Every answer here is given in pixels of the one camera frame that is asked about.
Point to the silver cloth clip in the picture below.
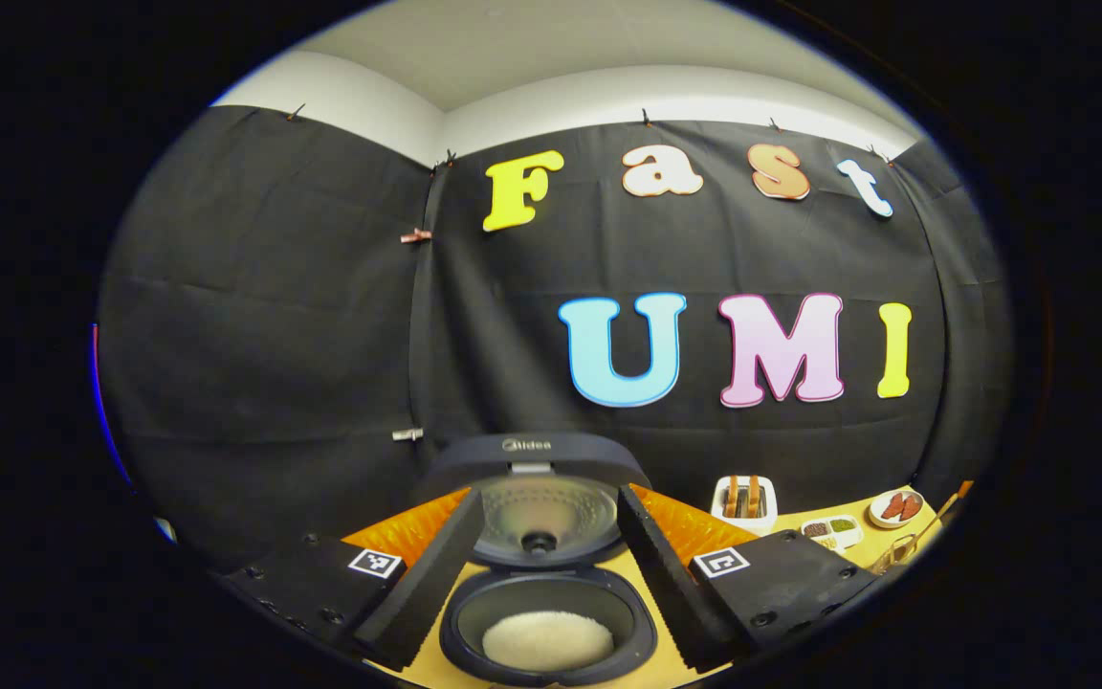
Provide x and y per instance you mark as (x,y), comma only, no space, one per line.
(407,434)

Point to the wooden spoon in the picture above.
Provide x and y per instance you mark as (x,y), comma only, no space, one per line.
(943,512)

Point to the dark blue rice cooker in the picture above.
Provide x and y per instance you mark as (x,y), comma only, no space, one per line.
(532,517)

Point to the toasted bread slice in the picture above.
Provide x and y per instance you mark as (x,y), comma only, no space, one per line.
(732,496)
(754,497)

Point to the white toaster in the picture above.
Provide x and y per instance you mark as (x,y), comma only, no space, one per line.
(744,524)

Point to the red meat piece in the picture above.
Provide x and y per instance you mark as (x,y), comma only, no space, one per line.
(892,507)
(911,505)

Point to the copper cloth clip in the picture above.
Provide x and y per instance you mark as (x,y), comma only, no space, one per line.
(416,235)

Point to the black backdrop cloth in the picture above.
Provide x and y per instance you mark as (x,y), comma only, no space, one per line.
(274,335)

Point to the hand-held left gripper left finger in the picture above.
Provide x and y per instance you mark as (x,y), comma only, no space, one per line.
(427,593)

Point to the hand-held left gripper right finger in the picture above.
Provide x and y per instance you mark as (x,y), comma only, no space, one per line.
(666,593)

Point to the white rice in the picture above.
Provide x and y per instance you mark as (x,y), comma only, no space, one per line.
(547,641)

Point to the pale soybeans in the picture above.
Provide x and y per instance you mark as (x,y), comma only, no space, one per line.
(826,543)

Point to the round white plate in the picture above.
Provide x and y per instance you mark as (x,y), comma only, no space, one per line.
(878,522)

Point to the green mung beans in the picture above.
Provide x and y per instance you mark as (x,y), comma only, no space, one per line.
(843,524)

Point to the white divided dish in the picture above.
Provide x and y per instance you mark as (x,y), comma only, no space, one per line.
(852,541)

